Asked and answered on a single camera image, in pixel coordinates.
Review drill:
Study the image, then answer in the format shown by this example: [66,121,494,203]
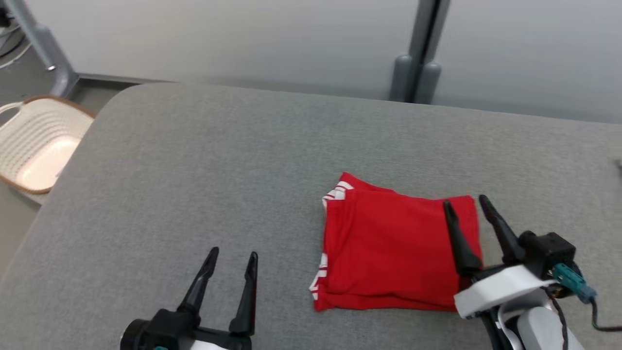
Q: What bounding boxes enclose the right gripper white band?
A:
[443,194,559,319]

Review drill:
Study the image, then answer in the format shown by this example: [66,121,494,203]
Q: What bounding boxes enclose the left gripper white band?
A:
[177,247,258,350]

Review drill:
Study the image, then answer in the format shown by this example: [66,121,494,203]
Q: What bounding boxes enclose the red shirt with white sleeves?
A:
[310,172,484,312]

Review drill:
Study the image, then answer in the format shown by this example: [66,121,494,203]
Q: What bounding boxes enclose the cream woven laundry basket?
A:
[0,95,96,205]

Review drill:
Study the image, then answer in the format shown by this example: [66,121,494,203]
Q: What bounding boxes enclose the teal right camera connector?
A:
[553,264,597,305]

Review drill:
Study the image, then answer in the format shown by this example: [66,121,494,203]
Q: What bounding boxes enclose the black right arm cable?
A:
[589,297,622,334]

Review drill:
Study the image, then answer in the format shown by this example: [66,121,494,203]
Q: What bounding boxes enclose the grey rounded post foot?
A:
[390,54,414,103]
[415,61,442,105]

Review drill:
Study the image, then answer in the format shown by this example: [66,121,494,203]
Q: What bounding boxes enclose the grey partition post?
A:
[407,0,451,64]

